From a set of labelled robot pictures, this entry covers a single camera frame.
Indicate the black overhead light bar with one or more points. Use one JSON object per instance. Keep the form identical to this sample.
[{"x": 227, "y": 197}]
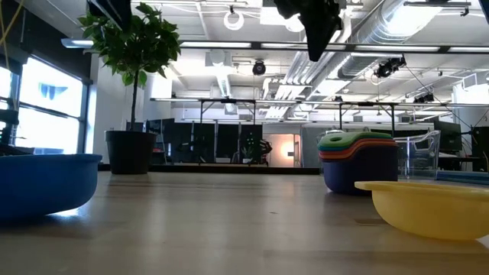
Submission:
[{"x": 382, "y": 47}]

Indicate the teal measuring cup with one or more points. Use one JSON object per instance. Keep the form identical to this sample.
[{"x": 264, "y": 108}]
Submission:
[{"x": 462, "y": 177}]

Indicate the black station frame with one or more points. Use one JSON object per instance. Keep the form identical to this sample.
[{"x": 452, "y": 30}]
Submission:
[
  {"x": 229, "y": 101},
  {"x": 366, "y": 104}
]

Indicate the green measuring cup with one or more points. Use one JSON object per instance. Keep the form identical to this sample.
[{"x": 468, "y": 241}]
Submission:
[{"x": 351, "y": 139}]

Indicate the black monitor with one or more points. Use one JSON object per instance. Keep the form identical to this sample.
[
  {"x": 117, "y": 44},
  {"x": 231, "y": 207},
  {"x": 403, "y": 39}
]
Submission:
[{"x": 447, "y": 135}]

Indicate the large window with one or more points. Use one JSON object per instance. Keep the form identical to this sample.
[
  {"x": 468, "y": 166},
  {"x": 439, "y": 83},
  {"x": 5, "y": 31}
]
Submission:
[{"x": 47, "y": 110}]

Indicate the green potted plant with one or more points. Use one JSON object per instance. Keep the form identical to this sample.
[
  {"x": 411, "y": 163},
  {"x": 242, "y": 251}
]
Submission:
[{"x": 131, "y": 49}]

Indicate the silver ventilation duct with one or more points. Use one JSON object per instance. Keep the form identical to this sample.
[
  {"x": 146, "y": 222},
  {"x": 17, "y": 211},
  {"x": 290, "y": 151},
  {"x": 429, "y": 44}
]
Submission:
[{"x": 382, "y": 34}]

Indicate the red measuring cup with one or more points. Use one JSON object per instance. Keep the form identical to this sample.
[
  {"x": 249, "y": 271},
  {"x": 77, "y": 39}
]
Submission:
[{"x": 351, "y": 147}]

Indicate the orange measuring cup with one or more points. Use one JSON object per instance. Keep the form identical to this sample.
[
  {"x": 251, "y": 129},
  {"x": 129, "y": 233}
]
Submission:
[{"x": 355, "y": 154}]

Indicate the round black ceiling camera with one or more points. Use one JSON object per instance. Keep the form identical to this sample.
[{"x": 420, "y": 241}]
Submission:
[{"x": 259, "y": 68}]

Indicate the black ceiling camera rig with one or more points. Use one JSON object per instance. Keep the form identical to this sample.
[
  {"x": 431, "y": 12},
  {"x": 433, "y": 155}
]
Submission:
[{"x": 389, "y": 66}]

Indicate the ceiling light tube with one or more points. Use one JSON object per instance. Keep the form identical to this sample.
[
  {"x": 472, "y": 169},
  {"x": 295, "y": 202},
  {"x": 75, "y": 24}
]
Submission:
[{"x": 78, "y": 43}]

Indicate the yellow measuring cup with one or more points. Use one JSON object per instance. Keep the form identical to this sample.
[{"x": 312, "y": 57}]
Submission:
[{"x": 431, "y": 210}]

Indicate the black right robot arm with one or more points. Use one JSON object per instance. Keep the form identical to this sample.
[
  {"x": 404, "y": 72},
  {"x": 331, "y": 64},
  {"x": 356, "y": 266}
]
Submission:
[{"x": 485, "y": 7}]

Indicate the clear plastic basket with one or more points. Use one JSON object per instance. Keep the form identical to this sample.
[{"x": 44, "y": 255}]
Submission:
[{"x": 418, "y": 156}]

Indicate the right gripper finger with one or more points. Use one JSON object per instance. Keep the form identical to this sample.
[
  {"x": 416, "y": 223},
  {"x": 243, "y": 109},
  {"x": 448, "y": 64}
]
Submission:
[{"x": 321, "y": 38}]

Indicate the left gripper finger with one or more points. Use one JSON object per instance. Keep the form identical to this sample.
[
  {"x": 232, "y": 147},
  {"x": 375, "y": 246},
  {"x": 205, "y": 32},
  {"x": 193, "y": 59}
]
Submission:
[{"x": 112, "y": 11}]

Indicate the black aluminium table frame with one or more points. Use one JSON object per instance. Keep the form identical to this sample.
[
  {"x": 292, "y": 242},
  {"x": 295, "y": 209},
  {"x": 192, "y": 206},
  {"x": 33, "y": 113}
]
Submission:
[{"x": 229, "y": 169}]

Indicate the blue measuring cup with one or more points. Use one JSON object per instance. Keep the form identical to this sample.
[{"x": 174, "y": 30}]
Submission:
[{"x": 42, "y": 183}]

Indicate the black background robot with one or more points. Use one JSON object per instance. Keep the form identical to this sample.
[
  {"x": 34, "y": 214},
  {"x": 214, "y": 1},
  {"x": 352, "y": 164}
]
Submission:
[{"x": 260, "y": 149}]

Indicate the purple measuring cup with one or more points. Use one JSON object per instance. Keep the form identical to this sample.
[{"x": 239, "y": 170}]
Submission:
[{"x": 359, "y": 173}]

